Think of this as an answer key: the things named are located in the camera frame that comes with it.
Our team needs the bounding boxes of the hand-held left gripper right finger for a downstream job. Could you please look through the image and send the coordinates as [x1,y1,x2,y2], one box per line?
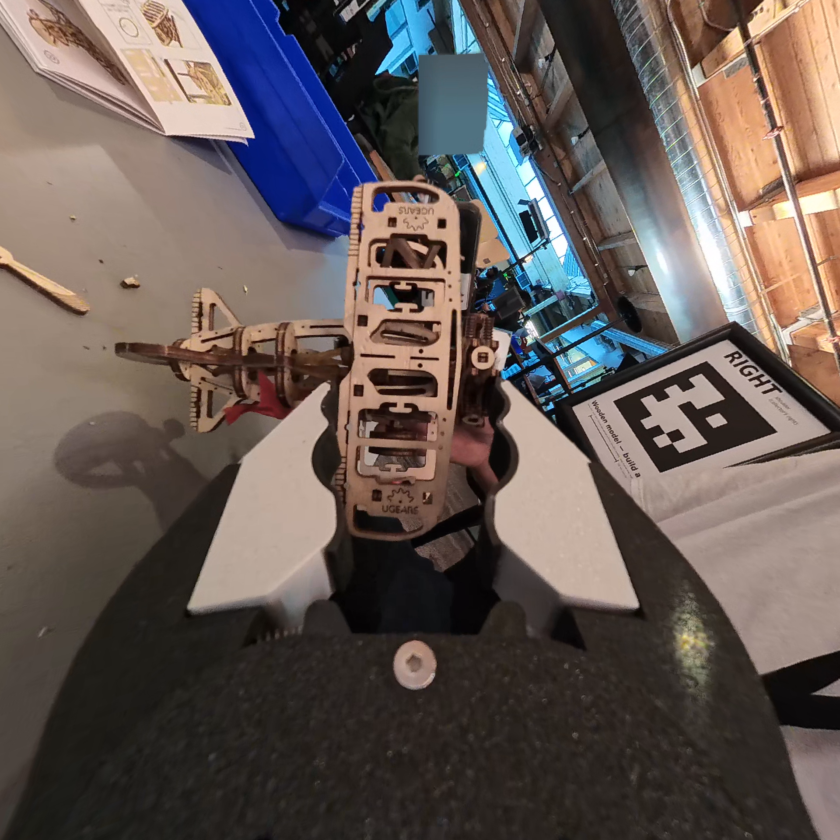
[487,379,641,636]

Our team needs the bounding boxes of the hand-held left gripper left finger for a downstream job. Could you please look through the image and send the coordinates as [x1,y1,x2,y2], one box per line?
[185,382,345,634]

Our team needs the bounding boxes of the wooden biplane model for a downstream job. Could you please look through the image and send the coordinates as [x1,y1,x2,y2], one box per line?
[115,180,500,540]

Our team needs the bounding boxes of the wooden radial engine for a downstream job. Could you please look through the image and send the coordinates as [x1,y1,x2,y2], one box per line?
[459,311,498,424]

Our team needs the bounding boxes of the grey desk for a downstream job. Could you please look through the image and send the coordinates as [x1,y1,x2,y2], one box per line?
[0,29,368,815]

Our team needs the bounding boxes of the person's right hand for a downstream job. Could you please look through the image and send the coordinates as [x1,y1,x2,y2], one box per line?
[451,420,500,488]

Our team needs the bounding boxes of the red ribbon strip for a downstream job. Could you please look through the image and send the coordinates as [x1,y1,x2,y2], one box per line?
[223,373,290,424]

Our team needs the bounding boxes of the person's dark jeans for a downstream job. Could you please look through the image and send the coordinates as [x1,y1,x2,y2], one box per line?
[354,538,490,632]

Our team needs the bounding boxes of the tapered wooden stick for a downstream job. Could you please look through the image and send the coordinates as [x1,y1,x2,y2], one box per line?
[0,246,91,316]

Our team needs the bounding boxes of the dark round column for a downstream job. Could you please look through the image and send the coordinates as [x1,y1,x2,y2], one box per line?
[545,0,664,316]

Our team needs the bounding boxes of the blue plastic bin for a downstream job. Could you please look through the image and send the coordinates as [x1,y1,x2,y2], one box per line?
[184,0,378,238]

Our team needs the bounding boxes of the instruction booklet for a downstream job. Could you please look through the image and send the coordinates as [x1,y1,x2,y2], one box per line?
[0,0,256,144]

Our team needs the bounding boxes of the silver ventilation duct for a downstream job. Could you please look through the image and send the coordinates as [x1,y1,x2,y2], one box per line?
[610,0,746,336]

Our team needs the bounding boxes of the black strap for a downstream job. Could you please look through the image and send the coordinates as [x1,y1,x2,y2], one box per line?
[761,656,840,729]

